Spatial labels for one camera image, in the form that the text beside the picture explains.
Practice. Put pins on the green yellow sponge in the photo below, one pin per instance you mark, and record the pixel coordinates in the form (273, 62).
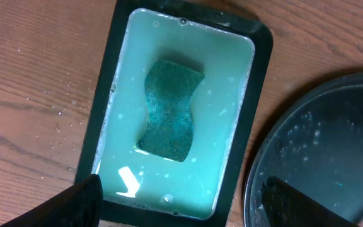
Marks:
(169, 88)

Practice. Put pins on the black round tray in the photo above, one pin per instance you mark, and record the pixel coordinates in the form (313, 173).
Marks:
(317, 148)

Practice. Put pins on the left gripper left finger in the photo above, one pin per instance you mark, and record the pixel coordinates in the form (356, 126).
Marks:
(78, 206)

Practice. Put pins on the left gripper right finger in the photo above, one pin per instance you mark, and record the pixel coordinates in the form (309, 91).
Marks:
(286, 206)

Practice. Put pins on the dark green rectangular water tray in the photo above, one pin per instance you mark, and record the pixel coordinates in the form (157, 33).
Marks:
(143, 189)

